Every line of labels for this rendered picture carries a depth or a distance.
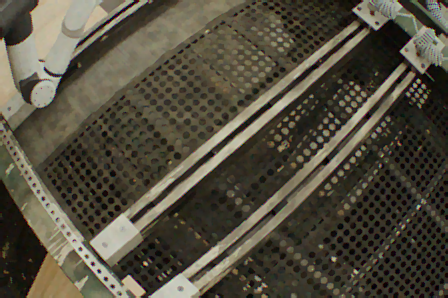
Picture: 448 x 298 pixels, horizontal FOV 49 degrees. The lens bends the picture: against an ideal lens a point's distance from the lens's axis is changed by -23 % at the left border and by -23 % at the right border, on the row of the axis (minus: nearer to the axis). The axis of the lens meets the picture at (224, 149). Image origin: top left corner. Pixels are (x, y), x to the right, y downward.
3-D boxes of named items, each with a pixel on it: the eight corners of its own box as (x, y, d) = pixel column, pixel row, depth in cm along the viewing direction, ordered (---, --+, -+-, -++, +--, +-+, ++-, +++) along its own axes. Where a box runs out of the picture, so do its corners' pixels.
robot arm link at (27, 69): (23, 119, 132) (7, 54, 115) (16, 92, 139) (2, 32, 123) (58, 100, 135) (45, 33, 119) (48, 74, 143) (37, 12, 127)
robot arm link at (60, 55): (86, 42, 131) (56, 107, 138) (76, 25, 137) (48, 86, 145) (53, 38, 123) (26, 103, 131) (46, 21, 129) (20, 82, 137)
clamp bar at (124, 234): (90, 244, 142) (67, 213, 120) (376, 5, 176) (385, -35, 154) (115, 273, 138) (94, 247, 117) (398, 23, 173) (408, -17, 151)
